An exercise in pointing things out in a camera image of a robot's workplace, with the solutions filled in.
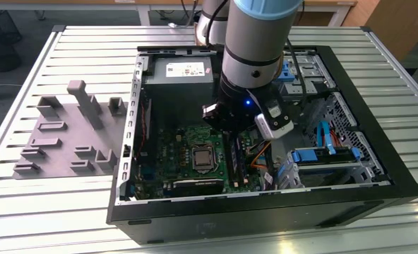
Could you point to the silver CPU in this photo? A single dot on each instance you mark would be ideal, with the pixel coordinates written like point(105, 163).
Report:
point(204, 156)

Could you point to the black PC case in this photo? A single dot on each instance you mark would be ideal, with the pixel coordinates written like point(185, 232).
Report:
point(230, 219)

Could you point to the grey power supply unit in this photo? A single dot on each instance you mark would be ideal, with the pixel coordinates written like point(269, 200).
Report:
point(174, 87)

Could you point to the wooden cabinet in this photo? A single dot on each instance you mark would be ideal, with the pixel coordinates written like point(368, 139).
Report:
point(400, 26)

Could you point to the green motherboard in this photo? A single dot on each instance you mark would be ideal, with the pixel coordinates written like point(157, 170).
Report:
point(170, 169)

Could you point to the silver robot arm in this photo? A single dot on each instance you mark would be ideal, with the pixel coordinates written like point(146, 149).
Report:
point(256, 53)

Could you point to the grey parts rack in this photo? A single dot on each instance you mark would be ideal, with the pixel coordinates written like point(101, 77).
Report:
point(65, 127)

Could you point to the metal drive cage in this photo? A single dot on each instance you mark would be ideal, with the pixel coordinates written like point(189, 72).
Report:
point(336, 166)
point(315, 71)

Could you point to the blue drive bay latch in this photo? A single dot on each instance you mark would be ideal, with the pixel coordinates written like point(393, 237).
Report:
point(286, 75)

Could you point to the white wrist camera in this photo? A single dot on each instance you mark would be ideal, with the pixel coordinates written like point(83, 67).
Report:
point(276, 129)

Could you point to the grey wrist camera block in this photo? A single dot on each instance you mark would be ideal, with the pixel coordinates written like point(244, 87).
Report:
point(210, 116)

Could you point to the CPU socket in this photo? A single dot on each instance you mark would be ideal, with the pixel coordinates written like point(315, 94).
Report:
point(204, 168)

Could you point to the hard disk in blue carrier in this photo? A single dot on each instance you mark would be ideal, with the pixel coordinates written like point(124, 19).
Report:
point(305, 155)

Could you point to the black graphics card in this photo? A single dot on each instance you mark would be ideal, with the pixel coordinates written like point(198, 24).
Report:
point(196, 186)

